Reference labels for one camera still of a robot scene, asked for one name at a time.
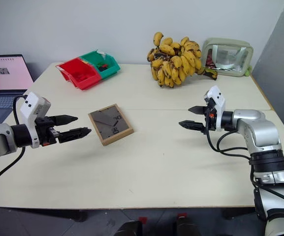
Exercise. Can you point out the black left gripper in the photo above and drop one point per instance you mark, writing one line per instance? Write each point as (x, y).
(42, 131)

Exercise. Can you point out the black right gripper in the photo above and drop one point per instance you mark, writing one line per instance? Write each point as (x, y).
(211, 121)

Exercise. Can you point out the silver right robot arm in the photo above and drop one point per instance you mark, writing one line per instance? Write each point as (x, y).
(257, 125)

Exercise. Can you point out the open laptop computer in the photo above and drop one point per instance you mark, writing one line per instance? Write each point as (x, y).
(4, 73)

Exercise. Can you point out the red plastic storage bin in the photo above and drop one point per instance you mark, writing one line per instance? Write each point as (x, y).
(81, 72)

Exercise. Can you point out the yellow banana bunch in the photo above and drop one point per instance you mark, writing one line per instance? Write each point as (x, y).
(173, 64)

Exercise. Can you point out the small black and red part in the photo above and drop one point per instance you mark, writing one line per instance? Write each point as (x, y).
(102, 66)

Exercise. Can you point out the clear green-trimmed zip pouch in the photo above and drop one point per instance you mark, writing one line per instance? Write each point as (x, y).
(228, 57)

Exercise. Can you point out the green plastic storage bin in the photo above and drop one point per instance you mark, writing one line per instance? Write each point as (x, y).
(108, 67)

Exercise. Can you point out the grey partition panel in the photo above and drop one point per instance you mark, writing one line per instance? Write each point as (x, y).
(279, 61)

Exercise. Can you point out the dark rounded shape, red mark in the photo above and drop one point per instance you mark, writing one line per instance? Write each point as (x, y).
(129, 228)

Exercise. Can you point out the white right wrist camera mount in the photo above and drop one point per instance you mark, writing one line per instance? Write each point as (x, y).
(218, 98)

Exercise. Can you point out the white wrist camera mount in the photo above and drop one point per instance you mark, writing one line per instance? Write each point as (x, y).
(32, 104)
(218, 98)

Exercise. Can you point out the wooden framed picture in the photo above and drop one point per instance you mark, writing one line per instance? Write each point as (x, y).
(109, 124)

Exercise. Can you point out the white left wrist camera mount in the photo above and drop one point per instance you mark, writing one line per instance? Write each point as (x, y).
(32, 104)

